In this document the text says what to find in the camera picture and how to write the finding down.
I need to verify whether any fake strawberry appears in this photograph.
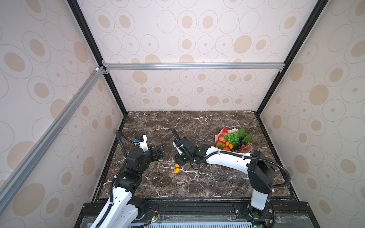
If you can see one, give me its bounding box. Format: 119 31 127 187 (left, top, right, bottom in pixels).
216 140 225 149
218 134 226 143
222 128 228 135

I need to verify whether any green fake grape bunch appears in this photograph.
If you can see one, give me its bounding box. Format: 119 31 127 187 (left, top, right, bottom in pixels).
225 128 253 145

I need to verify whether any pink scalloped fruit bowl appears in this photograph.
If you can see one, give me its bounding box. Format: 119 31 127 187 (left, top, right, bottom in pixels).
215 128 253 154

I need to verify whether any black fake grape bunch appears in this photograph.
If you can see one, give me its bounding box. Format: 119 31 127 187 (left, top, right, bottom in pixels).
232 137 245 151

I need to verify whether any red fake grape bunch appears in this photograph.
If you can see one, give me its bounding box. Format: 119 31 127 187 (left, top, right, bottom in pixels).
239 143 252 154

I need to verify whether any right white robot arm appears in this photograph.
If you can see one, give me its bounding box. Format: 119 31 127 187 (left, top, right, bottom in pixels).
171 128 291 212

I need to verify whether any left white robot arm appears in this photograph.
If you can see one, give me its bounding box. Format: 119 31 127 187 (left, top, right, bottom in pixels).
91 131 166 228

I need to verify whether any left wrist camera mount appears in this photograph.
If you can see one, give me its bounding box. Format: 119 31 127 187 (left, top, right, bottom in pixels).
135 135 149 152

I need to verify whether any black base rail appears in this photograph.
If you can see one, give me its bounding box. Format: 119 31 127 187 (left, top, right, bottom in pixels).
75 199 320 228

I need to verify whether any horizontal aluminium frame bar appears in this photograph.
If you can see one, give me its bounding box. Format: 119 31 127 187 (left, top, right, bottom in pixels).
105 62 285 71

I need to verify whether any slanted aluminium frame bar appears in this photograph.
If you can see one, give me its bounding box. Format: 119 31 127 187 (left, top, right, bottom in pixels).
1 66 106 213

